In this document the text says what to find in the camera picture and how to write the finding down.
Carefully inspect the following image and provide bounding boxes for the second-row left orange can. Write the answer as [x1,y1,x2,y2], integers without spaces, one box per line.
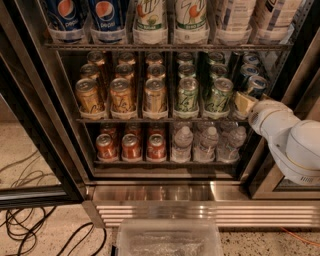
[80,64,100,81]

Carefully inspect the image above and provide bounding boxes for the right white labelled bottle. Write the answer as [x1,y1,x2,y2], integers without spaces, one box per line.
[251,0,302,45]

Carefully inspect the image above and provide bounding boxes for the clear plastic bin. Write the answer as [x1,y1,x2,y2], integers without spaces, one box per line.
[116,219,224,256]

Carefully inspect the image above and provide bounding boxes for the red bull can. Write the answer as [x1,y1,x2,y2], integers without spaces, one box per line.
[246,75,268,99]
[242,53,260,66]
[234,64,259,91]

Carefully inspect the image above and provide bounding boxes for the black floor cables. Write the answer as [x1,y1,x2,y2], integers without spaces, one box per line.
[0,149,108,256]

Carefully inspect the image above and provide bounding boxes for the second-row right green can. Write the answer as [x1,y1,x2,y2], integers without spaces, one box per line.
[209,63,229,80]

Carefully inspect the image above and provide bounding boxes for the front left orange LaCroix can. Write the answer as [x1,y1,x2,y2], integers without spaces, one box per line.
[75,78,104,114]

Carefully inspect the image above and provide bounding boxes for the stainless fridge base grille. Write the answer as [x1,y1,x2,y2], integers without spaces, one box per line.
[83,183,320,228]

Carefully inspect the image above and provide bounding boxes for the front left green LaCroix can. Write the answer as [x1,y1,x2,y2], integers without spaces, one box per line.
[176,77,199,112]

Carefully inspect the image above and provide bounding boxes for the middle water bottle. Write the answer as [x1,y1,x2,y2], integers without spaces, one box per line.
[193,126,219,163]

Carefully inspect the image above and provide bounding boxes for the right 7up bottle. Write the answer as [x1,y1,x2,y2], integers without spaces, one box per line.
[174,0,209,44]

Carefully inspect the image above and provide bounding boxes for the water bottle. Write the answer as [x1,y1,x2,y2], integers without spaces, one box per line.
[193,126,219,163]
[217,126,247,163]
[172,126,193,163]

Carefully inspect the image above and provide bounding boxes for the left white labelled bottle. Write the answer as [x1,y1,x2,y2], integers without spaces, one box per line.
[215,0,256,46]

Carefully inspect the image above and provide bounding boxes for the right water bottle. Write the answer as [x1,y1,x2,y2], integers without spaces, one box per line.
[217,126,247,163]

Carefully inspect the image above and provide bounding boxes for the second-row middle orange can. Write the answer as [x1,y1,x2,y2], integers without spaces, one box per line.
[115,63,134,80]

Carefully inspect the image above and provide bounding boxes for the right red soda can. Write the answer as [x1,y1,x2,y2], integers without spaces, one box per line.
[147,133,166,160]

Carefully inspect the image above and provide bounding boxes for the front middle orange LaCroix can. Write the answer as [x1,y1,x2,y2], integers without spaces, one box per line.
[110,78,135,113]

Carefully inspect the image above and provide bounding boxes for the left red soda can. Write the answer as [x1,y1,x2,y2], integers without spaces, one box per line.
[96,134,117,159]

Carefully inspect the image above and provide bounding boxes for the red soda can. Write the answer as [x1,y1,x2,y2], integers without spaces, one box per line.
[122,134,141,160]
[96,134,117,159]
[147,133,166,160]

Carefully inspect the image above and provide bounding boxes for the second-row green can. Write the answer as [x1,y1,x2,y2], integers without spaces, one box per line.
[178,64,196,78]
[209,63,229,80]

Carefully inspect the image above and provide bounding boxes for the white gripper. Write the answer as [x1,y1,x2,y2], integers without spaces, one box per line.
[234,92,300,141]

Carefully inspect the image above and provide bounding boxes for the left Pepsi bottle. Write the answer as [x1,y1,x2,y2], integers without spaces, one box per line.
[43,0,84,43]

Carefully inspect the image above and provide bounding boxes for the second-row orange can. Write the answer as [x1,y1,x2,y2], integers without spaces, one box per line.
[147,64,166,80]
[115,63,134,80]
[80,64,100,81]

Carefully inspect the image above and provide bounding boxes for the left water bottle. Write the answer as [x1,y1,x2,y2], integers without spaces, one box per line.
[172,126,193,163]

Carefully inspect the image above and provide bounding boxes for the second-row left green can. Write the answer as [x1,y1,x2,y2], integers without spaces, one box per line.
[178,64,196,78]

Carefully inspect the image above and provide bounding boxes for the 7up bottle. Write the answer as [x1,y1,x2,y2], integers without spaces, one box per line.
[174,0,209,44]
[134,0,166,44]

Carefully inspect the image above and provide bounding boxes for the left 7up bottle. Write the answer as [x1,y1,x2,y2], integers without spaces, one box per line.
[134,0,166,44]

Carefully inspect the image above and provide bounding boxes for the right Pepsi bottle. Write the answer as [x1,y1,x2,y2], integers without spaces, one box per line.
[88,0,128,44]

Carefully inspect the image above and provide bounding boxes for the orange cable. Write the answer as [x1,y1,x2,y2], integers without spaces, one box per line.
[279,226,320,248]

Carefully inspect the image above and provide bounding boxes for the white labelled bottle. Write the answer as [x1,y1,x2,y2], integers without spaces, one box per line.
[251,0,302,45]
[215,0,256,46]

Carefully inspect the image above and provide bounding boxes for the orange lacroix can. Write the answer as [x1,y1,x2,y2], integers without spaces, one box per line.
[75,78,104,114]
[144,78,166,113]
[110,78,135,113]

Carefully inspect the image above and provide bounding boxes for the middle red soda can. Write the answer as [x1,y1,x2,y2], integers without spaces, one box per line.
[122,134,141,160]

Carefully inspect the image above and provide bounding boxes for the front right orange LaCroix can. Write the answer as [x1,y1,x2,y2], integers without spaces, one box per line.
[144,78,166,113]

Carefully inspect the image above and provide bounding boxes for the second-row right orange can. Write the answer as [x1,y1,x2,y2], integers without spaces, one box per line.
[147,64,166,80]

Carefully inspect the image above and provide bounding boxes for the green lacroix can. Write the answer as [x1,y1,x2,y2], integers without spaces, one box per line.
[205,77,233,113]
[176,77,199,112]

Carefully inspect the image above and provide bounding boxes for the pepsi bottle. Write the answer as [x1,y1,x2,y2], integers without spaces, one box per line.
[43,0,84,43]
[88,0,128,44]

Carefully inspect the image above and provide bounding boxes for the left glass fridge door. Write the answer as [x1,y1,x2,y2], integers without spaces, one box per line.
[0,0,88,210]

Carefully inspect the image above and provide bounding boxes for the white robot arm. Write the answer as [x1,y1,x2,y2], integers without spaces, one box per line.
[237,99,320,186]

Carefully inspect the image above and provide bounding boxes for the front right green LaCroix can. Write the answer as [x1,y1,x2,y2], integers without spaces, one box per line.
[205,77,233,113]

